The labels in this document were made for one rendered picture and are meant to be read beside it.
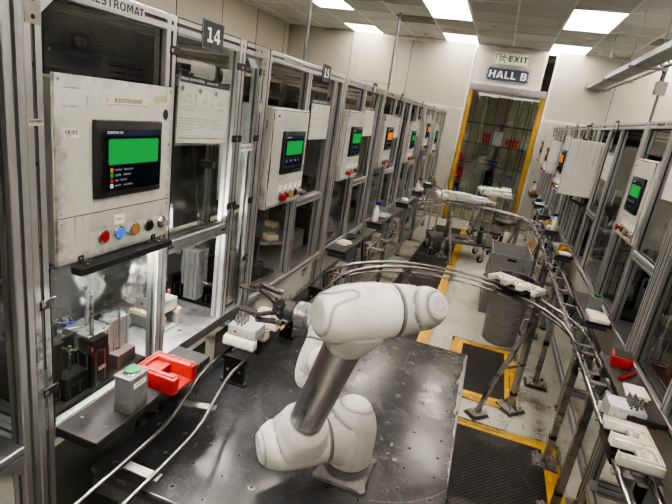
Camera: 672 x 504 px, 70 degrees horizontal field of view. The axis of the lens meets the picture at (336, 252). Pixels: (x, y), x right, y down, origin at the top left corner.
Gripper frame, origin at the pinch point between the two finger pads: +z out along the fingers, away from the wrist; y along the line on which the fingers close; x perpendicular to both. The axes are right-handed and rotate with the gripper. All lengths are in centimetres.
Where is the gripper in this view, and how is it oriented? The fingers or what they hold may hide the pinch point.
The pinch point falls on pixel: (246, 298)
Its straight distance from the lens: 181.2
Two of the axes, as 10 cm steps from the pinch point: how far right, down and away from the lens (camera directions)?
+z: -9.4, -2.3, 2.7
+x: -3.2, 2.3, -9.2
